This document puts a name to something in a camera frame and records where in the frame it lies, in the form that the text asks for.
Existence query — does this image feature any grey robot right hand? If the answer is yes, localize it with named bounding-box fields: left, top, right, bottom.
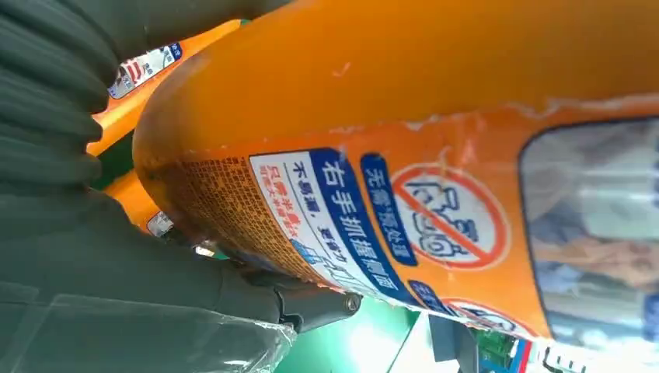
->
left=0, top=0, right=362, bottom=373

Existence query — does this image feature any white table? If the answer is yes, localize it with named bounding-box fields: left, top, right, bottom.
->
left=389, top=312, right=465, bottom=373

